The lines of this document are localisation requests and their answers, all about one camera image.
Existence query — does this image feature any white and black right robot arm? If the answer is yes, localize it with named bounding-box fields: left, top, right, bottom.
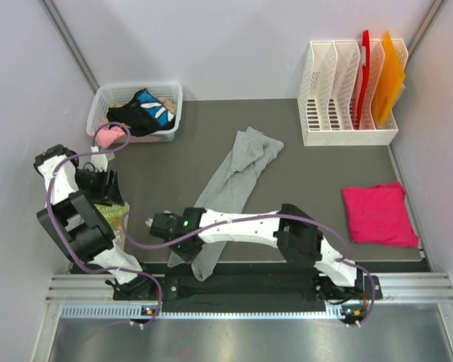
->
left=149, top=204, right=365, bottom=299

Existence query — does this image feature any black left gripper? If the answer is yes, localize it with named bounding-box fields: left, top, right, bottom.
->
left=75, top=167, right=125, bottom=207

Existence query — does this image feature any white plastic laundry basket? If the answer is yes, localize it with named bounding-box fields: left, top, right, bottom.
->
left=86, top=81, right=183, bottom=143

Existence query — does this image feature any orange plastic folder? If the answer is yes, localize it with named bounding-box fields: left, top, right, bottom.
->
left=371, top=31, right=408, bottom=128

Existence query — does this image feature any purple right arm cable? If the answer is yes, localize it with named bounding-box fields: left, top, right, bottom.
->
left=122, top=210, right=377, bottom=328

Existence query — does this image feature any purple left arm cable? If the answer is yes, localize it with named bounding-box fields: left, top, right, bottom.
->
left=45, top=122, right=164, bottom=328

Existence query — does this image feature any green children's book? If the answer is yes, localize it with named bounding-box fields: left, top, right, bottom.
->
left=94, top=203, right=130, bottom=250

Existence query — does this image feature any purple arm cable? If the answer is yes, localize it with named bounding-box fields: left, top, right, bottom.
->
left=45, top=122, right=164, bottom=328
left=122, top=210, right=377, bottom=328

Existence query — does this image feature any folded magenta t shirt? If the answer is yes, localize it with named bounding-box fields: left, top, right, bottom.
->
left=341, top=182, right=419, bottom=248

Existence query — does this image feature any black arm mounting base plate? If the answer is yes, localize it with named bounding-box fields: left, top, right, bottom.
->
left=112, top=262, right=386, bottom=314

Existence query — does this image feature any red plastic folder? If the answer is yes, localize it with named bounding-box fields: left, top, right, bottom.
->
left=353, top=29, right=371, bottom=130

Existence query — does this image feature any aluminium frame rail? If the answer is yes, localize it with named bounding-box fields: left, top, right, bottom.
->
left=45, top=273, right=453, bottom=321

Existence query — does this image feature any white file organiser rack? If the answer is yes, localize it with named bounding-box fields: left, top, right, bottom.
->
left=297, top=40, right=398, bottom=146

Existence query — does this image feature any grey t shirt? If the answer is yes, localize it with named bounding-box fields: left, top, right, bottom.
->
left=167, top=127, right=285, bottom=281

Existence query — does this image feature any black and blue t shirt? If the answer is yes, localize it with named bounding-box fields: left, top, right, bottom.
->
left=106, top=88, right=176, bottom=137

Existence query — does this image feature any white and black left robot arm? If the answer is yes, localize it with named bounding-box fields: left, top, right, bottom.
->
left=33, top=144, right=156, bottom=299

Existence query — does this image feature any light pink t shirt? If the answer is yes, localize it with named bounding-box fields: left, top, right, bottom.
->
left=93, top=126, right=126, bottom=148

